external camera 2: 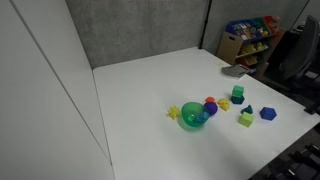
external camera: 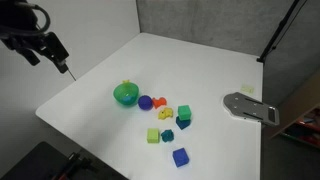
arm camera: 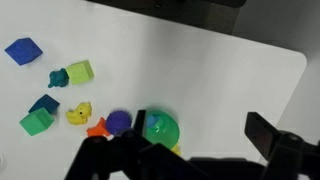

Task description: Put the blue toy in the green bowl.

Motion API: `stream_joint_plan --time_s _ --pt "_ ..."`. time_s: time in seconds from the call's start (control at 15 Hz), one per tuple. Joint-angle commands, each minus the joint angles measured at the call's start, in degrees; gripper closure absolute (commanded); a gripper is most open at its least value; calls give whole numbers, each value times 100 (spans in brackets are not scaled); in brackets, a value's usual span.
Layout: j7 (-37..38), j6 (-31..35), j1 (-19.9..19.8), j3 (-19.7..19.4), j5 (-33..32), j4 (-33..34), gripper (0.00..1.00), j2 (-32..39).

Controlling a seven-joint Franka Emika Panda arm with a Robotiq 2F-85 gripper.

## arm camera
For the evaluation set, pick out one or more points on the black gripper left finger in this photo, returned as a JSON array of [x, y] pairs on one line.
[[110, 156]]

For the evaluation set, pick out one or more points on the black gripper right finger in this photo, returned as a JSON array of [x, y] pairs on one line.
[[286, 150]]

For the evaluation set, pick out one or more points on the teal small block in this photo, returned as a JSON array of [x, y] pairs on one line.
[[57, 78]]

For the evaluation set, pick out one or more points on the orange rubber toy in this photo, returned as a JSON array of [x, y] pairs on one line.
[[97, 129]]

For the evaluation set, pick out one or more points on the light blue toy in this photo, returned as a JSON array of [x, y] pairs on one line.
[[154, 120]]

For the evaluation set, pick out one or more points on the translucent green bowl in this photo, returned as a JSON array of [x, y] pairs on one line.
[[165, 131]]

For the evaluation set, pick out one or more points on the yellow spiky toy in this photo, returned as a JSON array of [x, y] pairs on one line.
[[176, 150]]

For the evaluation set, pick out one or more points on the purple spiky ball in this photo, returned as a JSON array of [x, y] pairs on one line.
[[118, 122]]

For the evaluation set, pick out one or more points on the yellow small block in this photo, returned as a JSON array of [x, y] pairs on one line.
[[79, 114]]

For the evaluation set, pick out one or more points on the dark teal block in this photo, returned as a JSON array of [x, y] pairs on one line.
[[45, 103]]

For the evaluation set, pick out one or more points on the lime green cube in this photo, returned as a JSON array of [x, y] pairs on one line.
[[80, 72]]

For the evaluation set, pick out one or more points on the royal blue block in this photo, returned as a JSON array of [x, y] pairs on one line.
[[23, 51]]

